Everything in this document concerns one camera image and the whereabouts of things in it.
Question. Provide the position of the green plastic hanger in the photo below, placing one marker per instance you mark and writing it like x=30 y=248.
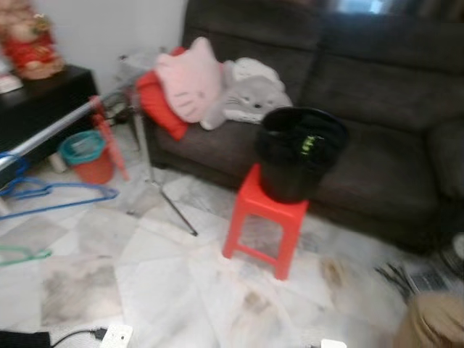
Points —
x=40 y=254

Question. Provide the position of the blue plastic hanger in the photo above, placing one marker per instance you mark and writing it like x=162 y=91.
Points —
x=110 y=193

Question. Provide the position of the red plastic hanger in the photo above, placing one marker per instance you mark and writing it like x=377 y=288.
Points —
x=109 y=135

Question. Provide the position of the dark grey fabric sofa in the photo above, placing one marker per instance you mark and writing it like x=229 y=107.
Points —
x=377 y=80

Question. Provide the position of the person khaki trouser leg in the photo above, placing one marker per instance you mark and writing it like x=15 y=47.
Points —
x=435 y=322

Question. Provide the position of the black plastic bucket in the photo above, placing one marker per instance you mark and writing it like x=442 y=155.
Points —
x=290 y=181

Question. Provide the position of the red plastic stool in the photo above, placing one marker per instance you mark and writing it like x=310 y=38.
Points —
x=264 y=203

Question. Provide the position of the grey totoro plush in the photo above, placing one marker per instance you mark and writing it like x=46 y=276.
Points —
x=254 y=101

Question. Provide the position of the white and grey plush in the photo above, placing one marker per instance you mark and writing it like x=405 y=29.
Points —
x=257 y=69

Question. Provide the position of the pink cat face cushion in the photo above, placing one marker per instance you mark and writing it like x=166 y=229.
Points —
x=188 y=80

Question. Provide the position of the red cushion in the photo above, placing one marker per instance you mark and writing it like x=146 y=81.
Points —
x=156 y=109

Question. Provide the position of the white speckled side table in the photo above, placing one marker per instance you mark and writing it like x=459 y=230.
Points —
x=134 y=65

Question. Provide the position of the orange bin teal liner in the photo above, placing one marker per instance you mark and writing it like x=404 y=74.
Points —
x=90 y=167

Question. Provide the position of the silver metal clothes rack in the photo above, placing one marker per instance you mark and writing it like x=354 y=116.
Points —
x=51 y=133

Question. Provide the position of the black television stand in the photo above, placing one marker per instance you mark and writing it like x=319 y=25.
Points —
x=43 y=109

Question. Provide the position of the red robed deity statue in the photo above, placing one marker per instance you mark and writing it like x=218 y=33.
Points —
x=32 y=51

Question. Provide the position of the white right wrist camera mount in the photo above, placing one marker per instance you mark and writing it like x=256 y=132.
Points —
x=333 y=344

